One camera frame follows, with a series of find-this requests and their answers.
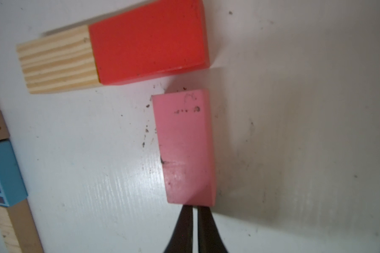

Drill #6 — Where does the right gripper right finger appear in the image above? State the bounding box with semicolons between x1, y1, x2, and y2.
197;206;228;253

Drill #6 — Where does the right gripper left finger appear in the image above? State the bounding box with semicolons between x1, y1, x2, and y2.
164;205;193;253

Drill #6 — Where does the light pink block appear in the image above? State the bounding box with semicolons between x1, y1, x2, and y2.
152;89;217;207

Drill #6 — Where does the blue striped block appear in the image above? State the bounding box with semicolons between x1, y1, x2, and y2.
0;140;28;207

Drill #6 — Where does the red block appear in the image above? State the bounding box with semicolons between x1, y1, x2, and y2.
89;1;210;85

